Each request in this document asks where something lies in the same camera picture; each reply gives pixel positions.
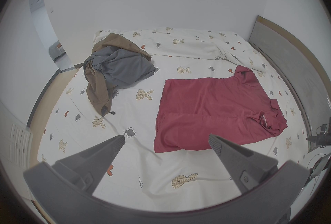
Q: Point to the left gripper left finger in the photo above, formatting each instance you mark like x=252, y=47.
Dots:
x=98, y=163

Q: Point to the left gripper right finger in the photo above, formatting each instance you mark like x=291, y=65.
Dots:
x=240, y=166

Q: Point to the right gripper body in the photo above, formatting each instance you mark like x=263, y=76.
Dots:
x=324, y=140

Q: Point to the red shirt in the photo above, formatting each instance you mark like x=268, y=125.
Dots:
x=212, y=109

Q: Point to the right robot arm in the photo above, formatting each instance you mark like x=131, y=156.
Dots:
x=320, y=166

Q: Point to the bed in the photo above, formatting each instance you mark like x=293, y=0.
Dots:
x=144, y=114

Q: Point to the grey garment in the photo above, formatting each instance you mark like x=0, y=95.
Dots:
x=124, y=68

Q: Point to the brown garment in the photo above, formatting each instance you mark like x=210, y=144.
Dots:
x=121, y=42

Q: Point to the white printed quilt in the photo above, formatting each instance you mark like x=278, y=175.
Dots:
x=194, y=44

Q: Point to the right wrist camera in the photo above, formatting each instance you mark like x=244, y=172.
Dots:
x=323, y=128

